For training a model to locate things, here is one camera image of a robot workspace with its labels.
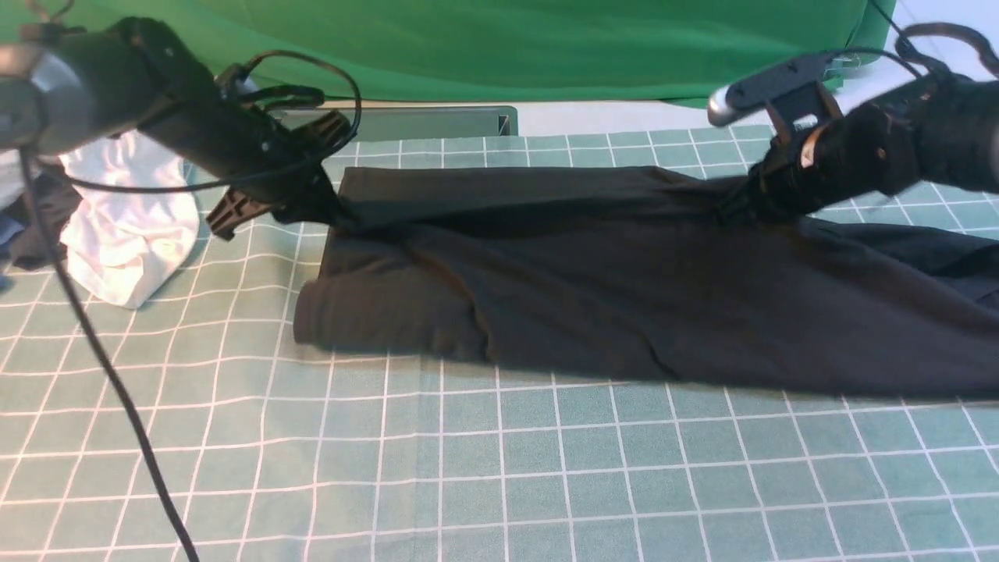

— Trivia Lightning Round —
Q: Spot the dark crumpled garment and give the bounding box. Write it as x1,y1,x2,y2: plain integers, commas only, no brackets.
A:
1,175,81,271

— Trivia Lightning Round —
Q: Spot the green backdrop cloth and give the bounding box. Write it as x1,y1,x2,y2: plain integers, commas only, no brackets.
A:
0,0,896,110

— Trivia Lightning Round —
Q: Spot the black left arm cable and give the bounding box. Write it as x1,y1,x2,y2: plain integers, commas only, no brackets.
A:
0,0,364,562

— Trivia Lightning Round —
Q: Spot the gray-green rectangular tray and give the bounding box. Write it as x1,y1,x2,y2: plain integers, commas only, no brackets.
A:
269,106,519,143

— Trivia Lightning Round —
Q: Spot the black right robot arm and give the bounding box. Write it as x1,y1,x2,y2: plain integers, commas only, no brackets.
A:
715,73,998,225

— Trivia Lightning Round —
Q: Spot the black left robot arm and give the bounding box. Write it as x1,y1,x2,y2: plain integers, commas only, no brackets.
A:
2,17,360,240

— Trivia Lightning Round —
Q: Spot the dark gray long-sleeve top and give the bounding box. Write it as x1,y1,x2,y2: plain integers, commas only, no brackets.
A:
293,166,998,400

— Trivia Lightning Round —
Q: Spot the white crumpled garment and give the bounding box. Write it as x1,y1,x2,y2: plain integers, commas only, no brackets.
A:
30,132,201,310

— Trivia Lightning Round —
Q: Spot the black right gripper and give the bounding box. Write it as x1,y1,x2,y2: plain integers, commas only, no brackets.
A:
715,105,919,226

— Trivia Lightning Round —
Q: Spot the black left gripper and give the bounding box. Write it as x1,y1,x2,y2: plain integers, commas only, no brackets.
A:
140,101,354,241

